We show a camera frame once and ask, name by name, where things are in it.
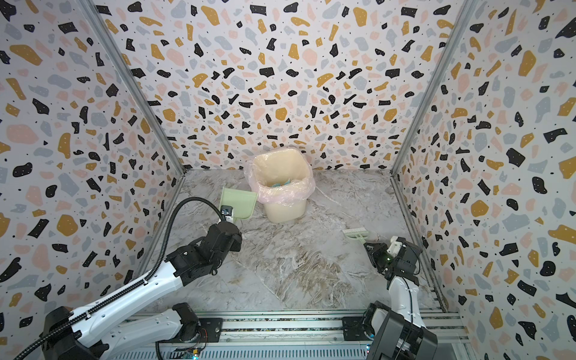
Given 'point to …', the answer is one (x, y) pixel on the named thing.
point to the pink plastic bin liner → (293, 193)
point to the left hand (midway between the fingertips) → (235, 225)
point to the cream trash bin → (271, 167)
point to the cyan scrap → (279, 184)
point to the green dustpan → (242, 202)
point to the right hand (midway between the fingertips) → (365, 241)
